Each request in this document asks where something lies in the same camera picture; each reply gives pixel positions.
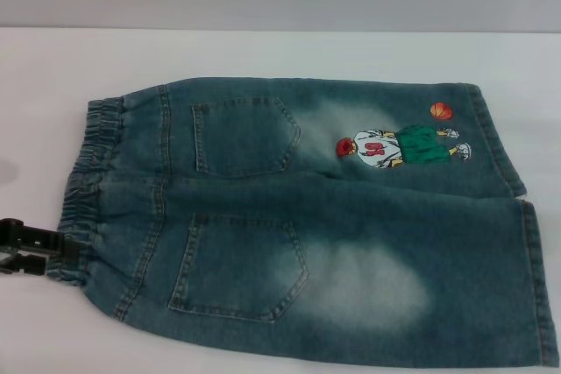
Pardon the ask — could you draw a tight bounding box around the blue denim shorts cartoon print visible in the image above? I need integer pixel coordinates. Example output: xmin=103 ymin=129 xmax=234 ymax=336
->
xmin=45 ymin=71 xmax=557 ymax=369

